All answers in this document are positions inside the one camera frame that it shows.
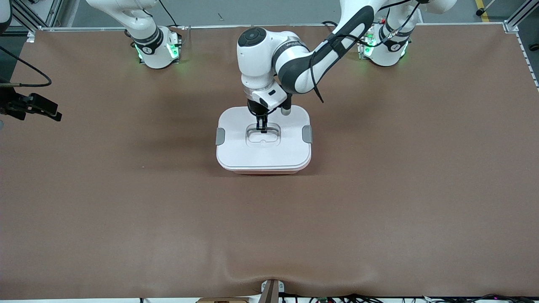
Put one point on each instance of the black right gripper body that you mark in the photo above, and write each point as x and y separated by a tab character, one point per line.
11	103

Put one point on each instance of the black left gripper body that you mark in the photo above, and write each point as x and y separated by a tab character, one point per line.
255	109

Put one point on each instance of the white storage box lid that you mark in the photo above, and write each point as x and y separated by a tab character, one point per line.
265	158

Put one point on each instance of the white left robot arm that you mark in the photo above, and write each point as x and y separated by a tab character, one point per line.
261	59

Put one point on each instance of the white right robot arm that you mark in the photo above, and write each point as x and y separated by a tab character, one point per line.
147	38

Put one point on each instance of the translucent white storage box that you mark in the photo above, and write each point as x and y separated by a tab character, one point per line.
265	171

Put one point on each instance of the grey lid latch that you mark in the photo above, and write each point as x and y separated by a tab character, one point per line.
220	136
307	134

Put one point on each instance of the large brown table mat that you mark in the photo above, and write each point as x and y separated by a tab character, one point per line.
269	231

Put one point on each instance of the black caster with pole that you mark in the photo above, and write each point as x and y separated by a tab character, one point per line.
479	12

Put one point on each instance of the aluminium frame profile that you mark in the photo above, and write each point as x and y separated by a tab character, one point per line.
516	21
54	12

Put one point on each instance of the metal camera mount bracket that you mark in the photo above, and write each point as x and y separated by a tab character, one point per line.
271	292

